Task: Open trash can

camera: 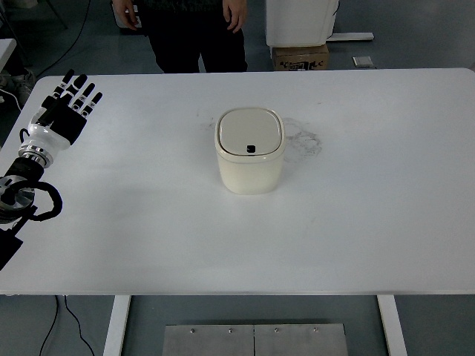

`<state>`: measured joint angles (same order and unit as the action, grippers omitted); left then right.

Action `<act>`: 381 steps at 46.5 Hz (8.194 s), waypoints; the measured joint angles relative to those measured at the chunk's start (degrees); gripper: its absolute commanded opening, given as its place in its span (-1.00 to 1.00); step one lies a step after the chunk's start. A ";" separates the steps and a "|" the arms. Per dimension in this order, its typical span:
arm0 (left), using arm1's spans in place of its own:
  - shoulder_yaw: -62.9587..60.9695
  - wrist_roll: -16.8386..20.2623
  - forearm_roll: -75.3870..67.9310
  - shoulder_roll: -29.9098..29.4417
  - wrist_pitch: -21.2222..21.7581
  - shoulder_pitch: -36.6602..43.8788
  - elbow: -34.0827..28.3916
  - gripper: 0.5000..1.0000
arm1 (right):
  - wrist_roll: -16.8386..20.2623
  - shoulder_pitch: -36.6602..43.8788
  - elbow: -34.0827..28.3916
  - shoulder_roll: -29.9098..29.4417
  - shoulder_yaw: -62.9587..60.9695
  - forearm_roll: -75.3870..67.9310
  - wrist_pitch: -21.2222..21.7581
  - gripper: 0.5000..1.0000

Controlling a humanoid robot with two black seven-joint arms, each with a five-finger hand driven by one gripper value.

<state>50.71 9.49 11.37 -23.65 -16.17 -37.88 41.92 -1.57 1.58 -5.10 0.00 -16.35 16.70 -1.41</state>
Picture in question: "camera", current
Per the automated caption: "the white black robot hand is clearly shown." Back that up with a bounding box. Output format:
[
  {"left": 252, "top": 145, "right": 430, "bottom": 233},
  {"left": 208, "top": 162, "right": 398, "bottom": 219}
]
[{"left": 27, "top": 69, "right": 102, "bottom": 145}]

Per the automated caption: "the cream lidded trash can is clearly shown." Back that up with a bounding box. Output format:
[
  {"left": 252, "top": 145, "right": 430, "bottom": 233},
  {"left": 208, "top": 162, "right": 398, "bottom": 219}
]
[{"left": 214, "top": 108, "right": 286, "bottom": 195}]

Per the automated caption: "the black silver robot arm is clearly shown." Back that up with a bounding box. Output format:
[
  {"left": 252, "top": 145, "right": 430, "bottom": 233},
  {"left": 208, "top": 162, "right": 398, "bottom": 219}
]
[{"left": 1, "top": 70, "right": 102, "bottom": 267}]

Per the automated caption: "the person's right hand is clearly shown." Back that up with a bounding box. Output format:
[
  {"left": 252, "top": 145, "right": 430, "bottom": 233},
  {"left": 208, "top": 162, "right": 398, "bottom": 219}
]
[{"left": 112, "top": 0, "right": 138, "bottom": 30}]

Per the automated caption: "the person's left hand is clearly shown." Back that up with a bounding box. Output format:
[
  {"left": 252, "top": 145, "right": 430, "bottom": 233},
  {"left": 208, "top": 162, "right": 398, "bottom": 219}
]
[{"left": 222, "top": 0, "right": 248, "bottom": 33}]

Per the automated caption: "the grey shoe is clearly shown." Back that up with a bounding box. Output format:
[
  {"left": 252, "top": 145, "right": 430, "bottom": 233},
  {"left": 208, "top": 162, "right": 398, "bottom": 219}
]
[{"left": 1, "top": 69, "right": 36, "bottom": 108}]

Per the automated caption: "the white side table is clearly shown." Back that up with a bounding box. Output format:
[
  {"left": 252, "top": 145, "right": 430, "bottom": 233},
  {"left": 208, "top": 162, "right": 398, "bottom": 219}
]
[{"left": 0, "top": 39, "right": 16, "bottom": 70}]

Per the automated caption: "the person in black clothes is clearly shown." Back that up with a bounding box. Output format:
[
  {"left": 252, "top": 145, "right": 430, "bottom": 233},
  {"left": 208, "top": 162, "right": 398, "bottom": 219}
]
[{"left": 133, "top": 1, "right": 248, "bottom": 73}]

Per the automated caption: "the left white table leg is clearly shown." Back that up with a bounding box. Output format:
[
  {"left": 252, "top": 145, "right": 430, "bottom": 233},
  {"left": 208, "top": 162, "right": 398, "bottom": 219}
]
[{"left": 102, "top": 295, "right": 131, "bottom": 356}]

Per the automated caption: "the white table leg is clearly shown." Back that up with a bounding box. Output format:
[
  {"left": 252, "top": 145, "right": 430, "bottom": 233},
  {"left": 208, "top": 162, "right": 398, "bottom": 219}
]
[
  {"left": 102, "top": 295, "right": 131, "bottom": 356},
  {"left": 377, "top": 294, "right": 408, "bottom": 356}
]

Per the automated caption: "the white plastic bin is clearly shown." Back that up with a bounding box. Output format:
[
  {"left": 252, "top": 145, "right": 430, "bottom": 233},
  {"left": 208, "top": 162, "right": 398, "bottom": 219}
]
[{"left": 265, "top": 0, "right": 340, "bottom": 47}]

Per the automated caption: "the brown cardboard box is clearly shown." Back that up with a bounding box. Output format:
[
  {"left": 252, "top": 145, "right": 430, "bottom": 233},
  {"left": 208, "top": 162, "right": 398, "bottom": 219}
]
[{"left": 272, "top": 44, "right": 330, "bottom": 71}]

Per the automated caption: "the white table foot bar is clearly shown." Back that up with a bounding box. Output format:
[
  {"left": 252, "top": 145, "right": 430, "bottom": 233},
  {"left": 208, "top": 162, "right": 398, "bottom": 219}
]
[{"left": 327, "top": 32, "right": 374, "bottom": 42}]

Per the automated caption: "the grey floor socket plate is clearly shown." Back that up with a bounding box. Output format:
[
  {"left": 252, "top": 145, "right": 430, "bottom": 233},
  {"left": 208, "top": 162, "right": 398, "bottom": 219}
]
[{"left": 352, "top": 56, "right": 374, "bottom": 68}]

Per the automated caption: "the right white table leg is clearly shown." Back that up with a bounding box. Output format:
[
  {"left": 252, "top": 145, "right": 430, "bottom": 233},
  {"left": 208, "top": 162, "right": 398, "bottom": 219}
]
[{"left": 377, "top": 294, "right": 408, "bottom": 356}]

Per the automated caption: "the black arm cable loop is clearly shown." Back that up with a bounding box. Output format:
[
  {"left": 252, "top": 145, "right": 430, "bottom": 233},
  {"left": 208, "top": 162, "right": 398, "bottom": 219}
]
[{"left": 10, "top": 179, "right": 64, "bottom": 223}]

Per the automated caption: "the black floor cable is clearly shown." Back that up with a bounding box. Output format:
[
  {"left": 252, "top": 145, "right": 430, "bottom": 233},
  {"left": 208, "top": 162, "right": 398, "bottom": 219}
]
[{"left": 39, "top": 294, "right": 96, "bottom": 356}]

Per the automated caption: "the metal base plate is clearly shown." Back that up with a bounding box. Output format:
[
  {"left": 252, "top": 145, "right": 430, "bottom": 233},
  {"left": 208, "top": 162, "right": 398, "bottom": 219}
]
[{"left": 163, "top": 323, "right": 348, "bottom": 355}]

